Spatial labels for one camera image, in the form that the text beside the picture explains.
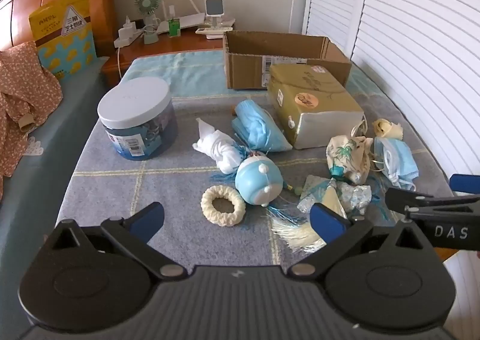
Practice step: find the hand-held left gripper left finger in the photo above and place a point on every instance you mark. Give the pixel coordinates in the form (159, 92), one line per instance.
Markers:
(144, 221)

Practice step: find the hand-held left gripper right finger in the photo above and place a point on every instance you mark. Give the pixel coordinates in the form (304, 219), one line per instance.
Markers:
(328, 223)

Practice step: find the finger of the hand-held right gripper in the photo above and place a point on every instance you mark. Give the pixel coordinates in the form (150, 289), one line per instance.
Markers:
(467, 183)
(412, 199)

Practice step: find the teal sachet with cream tassel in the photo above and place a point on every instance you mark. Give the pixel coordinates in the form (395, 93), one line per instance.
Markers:
(315, 191)

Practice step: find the silver blue wrapper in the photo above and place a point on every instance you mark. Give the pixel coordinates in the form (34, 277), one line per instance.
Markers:
(354, 197)

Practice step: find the blue face mask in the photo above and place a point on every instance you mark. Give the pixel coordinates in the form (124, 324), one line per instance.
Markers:
(399, 159)

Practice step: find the cream palm print pouch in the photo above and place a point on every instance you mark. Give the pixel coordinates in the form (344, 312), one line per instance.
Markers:
(347, 156)

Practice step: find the round blue plush toy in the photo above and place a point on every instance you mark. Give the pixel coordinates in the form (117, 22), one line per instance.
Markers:
(258, 180)

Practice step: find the white cloth doll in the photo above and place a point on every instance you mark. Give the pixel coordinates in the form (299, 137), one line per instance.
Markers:
(221, 146)

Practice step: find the brown cardboard box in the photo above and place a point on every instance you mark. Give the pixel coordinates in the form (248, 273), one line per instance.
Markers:
(247, 69)

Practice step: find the grey checked blanket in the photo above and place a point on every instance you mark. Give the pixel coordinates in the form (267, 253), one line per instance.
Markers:
(168, 182)

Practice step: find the cream knotted cloth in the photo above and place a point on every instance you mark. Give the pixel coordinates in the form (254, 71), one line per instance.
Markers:
(388, 129)

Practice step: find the white lid plastic jar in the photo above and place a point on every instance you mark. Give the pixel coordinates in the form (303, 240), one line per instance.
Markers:
(135, 107)

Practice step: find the pack of blue face masks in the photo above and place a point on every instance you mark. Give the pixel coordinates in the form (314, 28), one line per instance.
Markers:
(258, 126)

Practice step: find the teal bed sheet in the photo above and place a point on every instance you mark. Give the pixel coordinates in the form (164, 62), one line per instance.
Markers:
(63, 129)

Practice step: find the gold tissue pack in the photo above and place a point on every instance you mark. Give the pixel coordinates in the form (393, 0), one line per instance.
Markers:
(318, 99)

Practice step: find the white scalloped cloth piece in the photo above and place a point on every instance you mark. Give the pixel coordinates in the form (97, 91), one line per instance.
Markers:
(34, 146)

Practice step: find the teal towel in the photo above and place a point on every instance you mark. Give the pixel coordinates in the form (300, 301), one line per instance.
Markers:
(187, 69)

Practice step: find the wooden nightstand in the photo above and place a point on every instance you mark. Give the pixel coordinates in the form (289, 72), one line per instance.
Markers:
(161, 51)

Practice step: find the orange floral garment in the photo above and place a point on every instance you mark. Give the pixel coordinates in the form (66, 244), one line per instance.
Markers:
(18, 99)

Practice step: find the white power strip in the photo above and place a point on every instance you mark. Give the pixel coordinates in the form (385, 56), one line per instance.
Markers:
(127, 37)

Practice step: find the yellow printed bag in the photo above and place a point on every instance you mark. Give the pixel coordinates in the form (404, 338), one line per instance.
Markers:
(63, 43)

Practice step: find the green small bottle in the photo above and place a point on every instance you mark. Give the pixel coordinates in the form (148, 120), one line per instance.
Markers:
(174, 26)

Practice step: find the white router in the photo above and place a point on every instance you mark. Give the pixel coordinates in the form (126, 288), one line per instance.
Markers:
(187, 22)

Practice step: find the white remote control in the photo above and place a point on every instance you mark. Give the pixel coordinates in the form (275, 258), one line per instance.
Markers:
(213, 30)

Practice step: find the small green desk fan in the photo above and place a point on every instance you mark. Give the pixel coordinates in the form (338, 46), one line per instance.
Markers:
(147, 4)

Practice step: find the white phone stand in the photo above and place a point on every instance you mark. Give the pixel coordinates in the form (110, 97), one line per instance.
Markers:
(214, 6)

